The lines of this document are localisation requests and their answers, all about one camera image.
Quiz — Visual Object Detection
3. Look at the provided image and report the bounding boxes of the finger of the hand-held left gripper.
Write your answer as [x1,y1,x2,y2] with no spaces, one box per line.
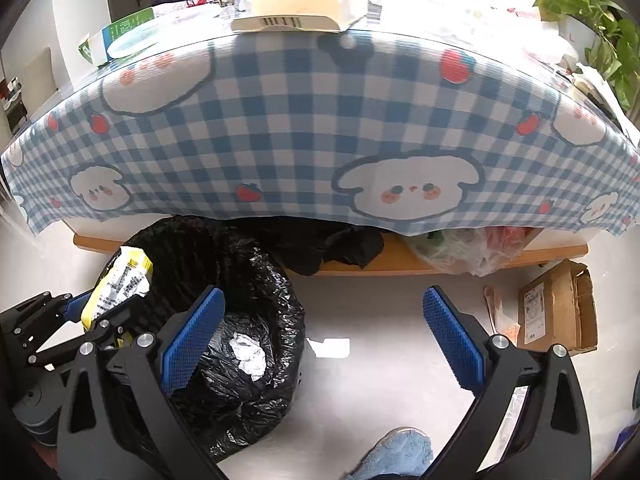
[0,290,96,348]
[27,307,133,368]

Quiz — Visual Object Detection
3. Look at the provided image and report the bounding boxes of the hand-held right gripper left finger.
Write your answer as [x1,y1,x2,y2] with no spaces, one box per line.
[56,286,236,480]

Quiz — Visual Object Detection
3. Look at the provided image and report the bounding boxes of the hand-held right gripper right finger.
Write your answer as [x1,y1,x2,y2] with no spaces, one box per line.
[422,285,593,480]

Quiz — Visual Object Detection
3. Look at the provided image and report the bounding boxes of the yellow snack packet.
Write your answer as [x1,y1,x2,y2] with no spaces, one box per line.
[80,246,153,333]

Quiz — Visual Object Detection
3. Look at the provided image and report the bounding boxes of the black trash bag bin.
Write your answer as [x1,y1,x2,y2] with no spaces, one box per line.
[95,215,307,463]

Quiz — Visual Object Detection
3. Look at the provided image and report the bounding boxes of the crumpled white tissue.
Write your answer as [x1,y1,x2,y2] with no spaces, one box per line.
[229,332,268,381]

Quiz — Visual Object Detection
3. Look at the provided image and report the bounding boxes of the clear plastic bag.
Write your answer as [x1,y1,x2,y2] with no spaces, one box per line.
[406,225,542,277]

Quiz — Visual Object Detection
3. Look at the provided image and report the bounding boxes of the brown cardboard box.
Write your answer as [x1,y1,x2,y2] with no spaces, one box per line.
[517,259,599,357]

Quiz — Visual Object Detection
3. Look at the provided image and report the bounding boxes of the light blue fuzzy slipper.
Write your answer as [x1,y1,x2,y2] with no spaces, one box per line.
[345,427,433,480]

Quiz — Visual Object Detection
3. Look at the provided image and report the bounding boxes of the white paper scrap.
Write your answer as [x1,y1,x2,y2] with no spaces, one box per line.
[306,337,351,359]

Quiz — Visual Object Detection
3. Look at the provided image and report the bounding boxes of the blue checked printed tablecloth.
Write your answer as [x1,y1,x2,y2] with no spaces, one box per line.
[0,27,640,238]

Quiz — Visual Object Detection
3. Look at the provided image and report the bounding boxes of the clear round plastic lid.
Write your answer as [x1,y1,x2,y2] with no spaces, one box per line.
[107,25,166,59]

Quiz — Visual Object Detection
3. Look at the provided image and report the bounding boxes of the green white carton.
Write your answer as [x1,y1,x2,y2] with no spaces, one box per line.
[78,7,156,67]

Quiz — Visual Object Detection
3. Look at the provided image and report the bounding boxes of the paper sheets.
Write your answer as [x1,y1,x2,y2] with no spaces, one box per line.
[572,62,637,133]

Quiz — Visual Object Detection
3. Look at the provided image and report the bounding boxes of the white plastic bag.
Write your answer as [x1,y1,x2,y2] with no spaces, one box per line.
[367,0,576,63]

